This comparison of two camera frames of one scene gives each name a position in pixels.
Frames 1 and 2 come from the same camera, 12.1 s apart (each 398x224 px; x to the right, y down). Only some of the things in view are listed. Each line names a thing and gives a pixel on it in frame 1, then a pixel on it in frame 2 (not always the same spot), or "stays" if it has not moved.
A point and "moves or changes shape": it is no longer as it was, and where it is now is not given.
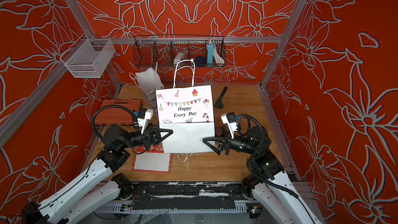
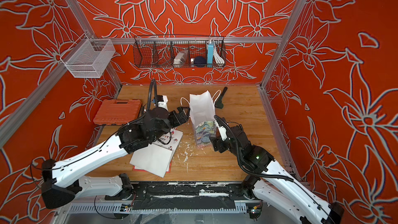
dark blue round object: x=200 y=61 stays
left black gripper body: x=144 y=138 to x=174 y=120
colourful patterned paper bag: x=149 y=82 to x=202 y=116
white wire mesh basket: x=88 y=58 stays
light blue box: x=210 y=55 stays
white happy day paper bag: x=187 y=111 moves or changes shape
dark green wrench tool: x=218 y=104 stays
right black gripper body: x=237 y=146 stays
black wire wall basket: x=165 y=51 stays
